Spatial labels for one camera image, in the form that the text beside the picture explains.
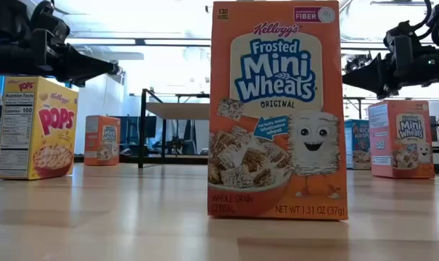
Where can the black computer monitor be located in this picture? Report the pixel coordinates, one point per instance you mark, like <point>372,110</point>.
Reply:
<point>130,128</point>

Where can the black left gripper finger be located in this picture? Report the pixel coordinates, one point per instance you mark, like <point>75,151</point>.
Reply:
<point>88,67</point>
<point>79,83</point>

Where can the blue Rice Krispies cereal box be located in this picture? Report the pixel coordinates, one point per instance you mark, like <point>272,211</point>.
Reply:
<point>358,145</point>

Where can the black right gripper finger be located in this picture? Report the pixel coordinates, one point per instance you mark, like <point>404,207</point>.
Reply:
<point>373,74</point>
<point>380,92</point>

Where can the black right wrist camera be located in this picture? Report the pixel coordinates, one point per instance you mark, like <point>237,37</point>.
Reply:
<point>398,32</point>

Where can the orange Frosted Mini Wheats box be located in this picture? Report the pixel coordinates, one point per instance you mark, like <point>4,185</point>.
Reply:
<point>101,143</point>
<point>277,152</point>
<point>400,145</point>

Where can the yellow Corn Pops cereal box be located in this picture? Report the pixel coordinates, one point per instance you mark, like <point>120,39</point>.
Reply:
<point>52,123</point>

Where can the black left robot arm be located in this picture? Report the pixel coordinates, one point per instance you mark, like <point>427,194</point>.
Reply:
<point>5,54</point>

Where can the black ceiling spotlight cluster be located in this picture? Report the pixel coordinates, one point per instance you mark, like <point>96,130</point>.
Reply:
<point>355,59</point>

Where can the black ceiling dome camera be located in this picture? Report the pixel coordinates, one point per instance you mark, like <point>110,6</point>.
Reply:
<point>116,69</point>

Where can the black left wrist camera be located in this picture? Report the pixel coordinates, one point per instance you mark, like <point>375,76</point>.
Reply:
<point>57,29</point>

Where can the wooden shelf black metal frame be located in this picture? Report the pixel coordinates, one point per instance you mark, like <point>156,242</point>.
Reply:
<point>175,110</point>

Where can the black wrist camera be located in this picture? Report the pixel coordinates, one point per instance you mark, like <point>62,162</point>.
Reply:
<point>57,29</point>
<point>398,32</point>

